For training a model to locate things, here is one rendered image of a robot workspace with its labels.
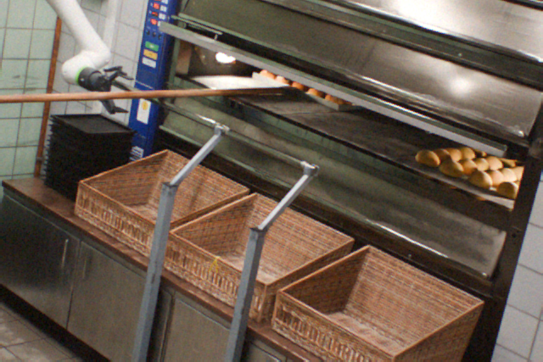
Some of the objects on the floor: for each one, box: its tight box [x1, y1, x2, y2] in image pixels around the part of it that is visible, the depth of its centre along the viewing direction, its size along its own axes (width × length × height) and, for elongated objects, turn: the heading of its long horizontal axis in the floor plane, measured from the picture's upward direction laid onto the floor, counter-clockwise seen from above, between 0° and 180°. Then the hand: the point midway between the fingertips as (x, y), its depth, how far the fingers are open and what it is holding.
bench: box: [0, 177, 413, 362], centre depth 448 cm, size 56×242×58 cm, turn 11°
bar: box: [109, 76, 319, 362], centre depth 436 cm, size 31×127×118 cm, turn 11°
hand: (126, 95), depth 436 cm, fingers open, 13 cm apart
